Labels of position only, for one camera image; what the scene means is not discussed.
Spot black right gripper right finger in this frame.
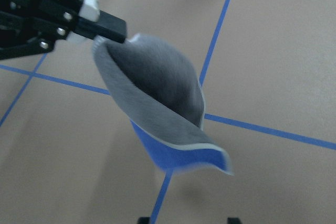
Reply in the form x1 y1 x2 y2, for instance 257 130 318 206
227 217 240 224

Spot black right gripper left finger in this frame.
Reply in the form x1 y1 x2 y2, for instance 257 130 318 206
137 217 150 224

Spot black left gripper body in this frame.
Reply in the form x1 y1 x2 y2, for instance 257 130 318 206
1 0 83 60

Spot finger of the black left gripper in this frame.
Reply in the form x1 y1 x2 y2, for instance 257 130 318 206
69 0 127 43

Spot blue towel with grey edge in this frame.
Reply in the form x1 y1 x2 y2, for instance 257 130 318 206
92 34 233 174

